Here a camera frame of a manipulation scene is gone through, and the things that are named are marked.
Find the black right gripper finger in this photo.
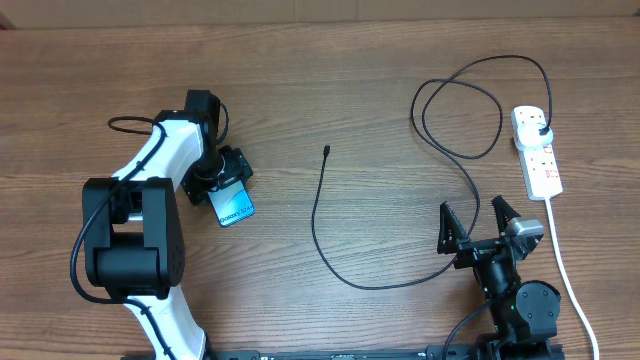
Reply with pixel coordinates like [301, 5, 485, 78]
[437, 202, 470, 254]
[491, 195, 520, 233]

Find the blue Galaxy smartphone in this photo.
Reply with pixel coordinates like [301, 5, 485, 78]
[208, 181, 255, 227]

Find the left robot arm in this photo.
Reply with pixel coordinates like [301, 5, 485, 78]
[70, 90, 255, 359]

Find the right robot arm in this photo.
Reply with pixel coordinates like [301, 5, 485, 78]
[427, 196, 565, 360]

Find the white charger plug adapter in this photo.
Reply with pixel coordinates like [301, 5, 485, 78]
[514, 123, 554, 151]

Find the white power strip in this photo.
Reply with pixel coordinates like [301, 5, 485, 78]
[510, 105, 563, 201]

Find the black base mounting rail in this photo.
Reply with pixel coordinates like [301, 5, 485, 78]
[119, 343, 566, 360]

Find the white power strip cord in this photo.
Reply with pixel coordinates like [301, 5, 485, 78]
[543, 197, 601, 360]

